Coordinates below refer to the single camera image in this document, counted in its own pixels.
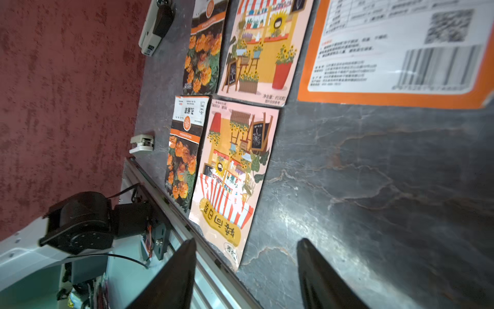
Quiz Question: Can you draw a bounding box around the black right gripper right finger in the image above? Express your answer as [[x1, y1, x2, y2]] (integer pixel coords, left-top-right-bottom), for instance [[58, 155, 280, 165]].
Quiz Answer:
[[297, 238, 368, 309]]

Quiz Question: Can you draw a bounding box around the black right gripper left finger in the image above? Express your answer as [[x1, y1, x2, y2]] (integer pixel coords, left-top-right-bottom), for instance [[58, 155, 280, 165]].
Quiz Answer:
[[128, 239, 196, 309]]

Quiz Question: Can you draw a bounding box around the marigold seed bag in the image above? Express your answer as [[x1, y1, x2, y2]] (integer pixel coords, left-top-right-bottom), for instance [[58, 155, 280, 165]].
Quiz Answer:
[[183, 0, 229, 95], [165, 96, 210, 211]]

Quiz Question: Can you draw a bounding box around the orange bordered seed bag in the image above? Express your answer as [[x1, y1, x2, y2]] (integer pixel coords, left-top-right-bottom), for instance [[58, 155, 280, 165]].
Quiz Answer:
[[298, 1, 493, 109]]

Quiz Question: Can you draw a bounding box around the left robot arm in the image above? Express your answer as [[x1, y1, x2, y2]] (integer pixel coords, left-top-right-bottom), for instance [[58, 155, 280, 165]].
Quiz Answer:
[[1, 189, 172, 290]]

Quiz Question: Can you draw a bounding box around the white grey stapler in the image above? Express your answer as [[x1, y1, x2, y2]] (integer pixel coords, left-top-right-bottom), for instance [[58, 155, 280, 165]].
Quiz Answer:
[[138, 0, 174, 57]]

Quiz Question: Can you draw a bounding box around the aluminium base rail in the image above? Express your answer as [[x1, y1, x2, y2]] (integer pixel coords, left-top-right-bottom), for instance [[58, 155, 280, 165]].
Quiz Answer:
[[124, 157, 261, 308]]

